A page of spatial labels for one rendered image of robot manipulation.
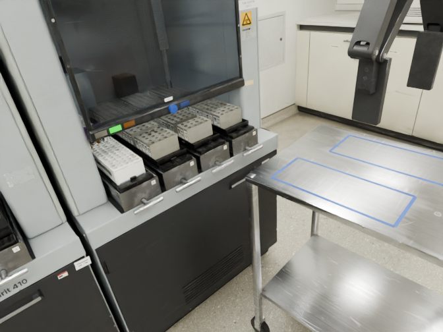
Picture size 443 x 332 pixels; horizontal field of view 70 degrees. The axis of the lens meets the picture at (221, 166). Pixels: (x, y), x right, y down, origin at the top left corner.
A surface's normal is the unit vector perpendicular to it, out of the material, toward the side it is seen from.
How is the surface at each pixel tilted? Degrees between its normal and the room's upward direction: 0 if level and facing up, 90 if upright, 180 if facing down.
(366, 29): 64
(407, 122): 90
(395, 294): 0
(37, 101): 90
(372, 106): 90
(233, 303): 0
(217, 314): 0
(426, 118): 90
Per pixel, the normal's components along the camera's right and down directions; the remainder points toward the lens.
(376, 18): -0.72, -0.02
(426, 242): -0.09, -0.85
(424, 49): -0.76, 0.40
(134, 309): 0.65, 0.35
